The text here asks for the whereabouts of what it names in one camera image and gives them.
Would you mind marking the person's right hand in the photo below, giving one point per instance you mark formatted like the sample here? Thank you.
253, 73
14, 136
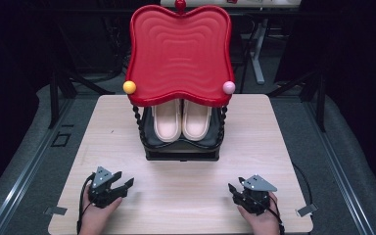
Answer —
262, 222

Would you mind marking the red and black shoe rack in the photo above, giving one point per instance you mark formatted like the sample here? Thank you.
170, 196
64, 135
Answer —
179, 55

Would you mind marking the cream clog shoe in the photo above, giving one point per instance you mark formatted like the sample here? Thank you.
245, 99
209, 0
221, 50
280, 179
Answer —
167, 122
196, 120

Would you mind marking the small red item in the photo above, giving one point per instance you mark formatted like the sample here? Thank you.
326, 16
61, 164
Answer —
231, 1

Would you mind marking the grey tape strip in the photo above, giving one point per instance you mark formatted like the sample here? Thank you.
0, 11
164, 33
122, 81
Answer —
56, 210
306, 210

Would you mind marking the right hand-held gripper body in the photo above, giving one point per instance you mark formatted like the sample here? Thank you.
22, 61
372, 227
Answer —
256, 196

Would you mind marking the person's left hand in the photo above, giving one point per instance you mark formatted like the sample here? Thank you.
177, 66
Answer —
96, 218

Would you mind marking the metal floor rail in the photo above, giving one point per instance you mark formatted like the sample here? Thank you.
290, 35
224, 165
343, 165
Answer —
339, 169
23, 179

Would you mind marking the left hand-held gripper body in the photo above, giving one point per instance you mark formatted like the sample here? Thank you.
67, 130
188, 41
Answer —
102, 191

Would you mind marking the black metal stand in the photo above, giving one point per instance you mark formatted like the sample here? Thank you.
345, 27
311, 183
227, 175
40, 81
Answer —
55, 98
321, 104

